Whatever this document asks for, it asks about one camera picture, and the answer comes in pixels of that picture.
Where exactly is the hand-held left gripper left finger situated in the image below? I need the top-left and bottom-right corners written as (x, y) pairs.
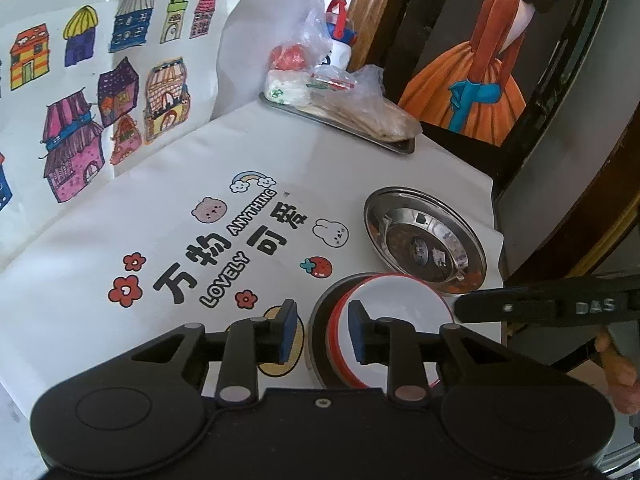
top-left (131, 300), bottom-right (301, 406)

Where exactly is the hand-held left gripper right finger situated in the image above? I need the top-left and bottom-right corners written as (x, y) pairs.
top-left (347, 299), bottom-right (506, 406)

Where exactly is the clear plastic bag of food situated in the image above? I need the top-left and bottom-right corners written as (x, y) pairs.
top-left (265, 0), bottom-right (423, 141)

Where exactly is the person's right hand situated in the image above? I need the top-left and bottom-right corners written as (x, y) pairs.
top-left (595, 332), bottom-right (640, 415)

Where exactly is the white bowl with red band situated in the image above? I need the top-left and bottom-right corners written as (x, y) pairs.
top-left (325, 272), bottom-right (456, 390)

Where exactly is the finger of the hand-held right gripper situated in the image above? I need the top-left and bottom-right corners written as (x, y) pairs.
top-left (454, 285), bottom-right (558, 323)

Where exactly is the brown wooden door frame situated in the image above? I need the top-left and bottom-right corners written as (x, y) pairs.
top-left (347, 0), bottom-right (401, 73)

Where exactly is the wall poster of orange dress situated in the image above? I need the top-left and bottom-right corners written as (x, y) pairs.
top-left (397, 0), bottom-right (581, 148)

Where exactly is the red round food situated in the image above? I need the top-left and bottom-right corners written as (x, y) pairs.
top-left (270, 42), bottom-right (307, 72)

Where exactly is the steel plate with blue sticker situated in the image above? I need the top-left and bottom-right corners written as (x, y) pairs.
top-left (363, 186), bottom-right (488, 296)

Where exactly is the colourful houses drawing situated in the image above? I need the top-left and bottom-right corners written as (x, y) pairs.
top-left (0, 0), bottom-right (246, 266)

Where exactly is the steel tray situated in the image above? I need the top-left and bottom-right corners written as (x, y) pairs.
top-left (258, 91), bottom-right (416, 156)

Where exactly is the white bottle with red-blue lid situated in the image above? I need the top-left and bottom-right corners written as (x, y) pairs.
top-left (324, 0), bottom-right (358, 68)

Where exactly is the white printed tablecloth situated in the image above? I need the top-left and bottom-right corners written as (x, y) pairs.
top-left (0, 100), bottom-right (508, 411)

